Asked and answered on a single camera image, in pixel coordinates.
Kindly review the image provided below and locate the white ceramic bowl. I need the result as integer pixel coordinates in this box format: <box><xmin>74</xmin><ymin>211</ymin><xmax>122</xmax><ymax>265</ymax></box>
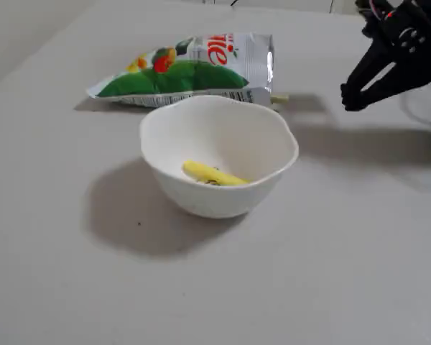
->
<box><xmin>139</xmin><ymin>94</ymin><xmax>300</xmax><ymax>220</ymax></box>

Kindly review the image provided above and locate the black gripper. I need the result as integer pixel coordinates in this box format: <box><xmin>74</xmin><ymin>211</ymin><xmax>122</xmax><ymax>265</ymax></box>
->
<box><xmin>340</xmin><ymin>0</ymin><xmax>431</xmax><ymax>112</ymax></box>

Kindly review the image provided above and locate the veggie straws snack packet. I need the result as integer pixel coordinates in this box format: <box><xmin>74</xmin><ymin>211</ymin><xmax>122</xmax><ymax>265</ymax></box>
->
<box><xmin>85</xmin><ymin>32</ymin><xmax>276</xmax><ymax>109</ymax></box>

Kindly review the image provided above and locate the small yellow banana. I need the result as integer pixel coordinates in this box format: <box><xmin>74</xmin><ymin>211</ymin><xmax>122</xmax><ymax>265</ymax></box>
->
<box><xmin>182</xmin><ymin>160</ymin><xmax>253</xmax><ymax>188</ymax></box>

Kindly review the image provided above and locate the red servo wire bundle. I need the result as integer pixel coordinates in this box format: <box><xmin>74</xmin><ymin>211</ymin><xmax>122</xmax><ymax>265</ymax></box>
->
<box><xmin>356</xmin><ymin>0</ymin><xmax>392</xmax><ymax>21</ymax></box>

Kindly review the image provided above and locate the white cable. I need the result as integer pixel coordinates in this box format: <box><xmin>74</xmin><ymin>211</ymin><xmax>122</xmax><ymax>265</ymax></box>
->
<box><xmin>399</xmin><ymin>92</ymin><xmax>431</xmax><ymax>127</ymax></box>

